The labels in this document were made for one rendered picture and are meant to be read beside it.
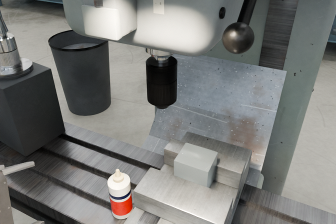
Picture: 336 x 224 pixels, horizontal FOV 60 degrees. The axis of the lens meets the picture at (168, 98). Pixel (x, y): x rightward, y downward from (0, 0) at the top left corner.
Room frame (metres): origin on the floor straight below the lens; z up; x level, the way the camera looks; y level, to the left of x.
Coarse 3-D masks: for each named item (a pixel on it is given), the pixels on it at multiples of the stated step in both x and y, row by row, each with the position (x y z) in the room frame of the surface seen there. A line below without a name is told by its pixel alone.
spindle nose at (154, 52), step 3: (147, 48) 0.38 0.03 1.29; (147, 51) 0.38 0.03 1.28; (150, 51) 0.38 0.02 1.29; (153, 51) 0.37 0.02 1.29; (156, 51) 0.37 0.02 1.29; (159, 51) 0.37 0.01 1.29; (162, 51) 0.37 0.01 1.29; (165, 51) 0.37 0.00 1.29; (150, 54) 0.38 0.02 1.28; (153, 54) 0.37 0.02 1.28; (156, 54) 0.37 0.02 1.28; (159, 54) 0.37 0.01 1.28; (162, 54) 0.37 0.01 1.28; (165, 54) 0.37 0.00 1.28; (168, 54) 0.37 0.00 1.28; (171, 54) 0.38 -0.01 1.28
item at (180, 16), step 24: (72, 0) 0.34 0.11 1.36; (144, 0) 0.30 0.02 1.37; (168, 0) 0.29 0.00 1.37; (192, 0) 0.28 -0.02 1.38; (216, 0) 0.29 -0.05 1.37; (240, 0) 0.37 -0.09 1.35; (72, 24) 0.35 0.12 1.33; (144, 24) 0.30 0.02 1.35; (168, 24) 0.29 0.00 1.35; (192, 24) 0.28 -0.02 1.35; (216, 24) 0.29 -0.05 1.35; (168, 48) 0.29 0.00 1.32; (192, 48) 0.28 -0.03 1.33
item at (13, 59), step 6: (12, 42) 0.59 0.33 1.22; (0, 48) 0.57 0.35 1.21; (6, 48) 0.58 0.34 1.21; (12, 48) 0.59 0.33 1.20; (0, 54) 0.57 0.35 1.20; (6, 54) 0.58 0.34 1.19; (12, 54) 0.58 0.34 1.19; (18, 54) 0.60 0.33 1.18; (0, 60) 0.57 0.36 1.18; (6, 60) 0.58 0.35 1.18; (12, 60) 0.58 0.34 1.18; (18, 60) 0.59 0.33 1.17; (0, 66) 0.58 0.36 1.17; (6, 66) 0.57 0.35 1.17; (12, 66) 0.58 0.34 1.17; (18, 66) 0.59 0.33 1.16
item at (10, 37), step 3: (9, 33) 0.61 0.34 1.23; (6, 36) 0.59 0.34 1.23; (9, 36) 0.59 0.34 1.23; (12, 36) 0.60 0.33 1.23; (0, 39) 0.58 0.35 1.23; (3, 39) 0.58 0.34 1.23; (6, 39) 0.58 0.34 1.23; (9, 39) 0.59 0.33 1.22; (12, 39) 0.59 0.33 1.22; (0, 42) 0.58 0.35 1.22; (3, 42) 0.58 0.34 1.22; (6, 42) 0.58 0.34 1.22
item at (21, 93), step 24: (0, 72) 0.56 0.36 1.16; (24, 72) 0.58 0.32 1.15; (48, 72) 0.61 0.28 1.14; (0, 96) 0.52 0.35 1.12; (24, 96) 0.55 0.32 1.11; (48, 96) 0.59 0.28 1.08; (0, 120) 0.55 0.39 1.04; (24, 120) 0.53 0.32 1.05; (48, 120) 0.58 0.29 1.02; (24, 144) 0.52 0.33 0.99
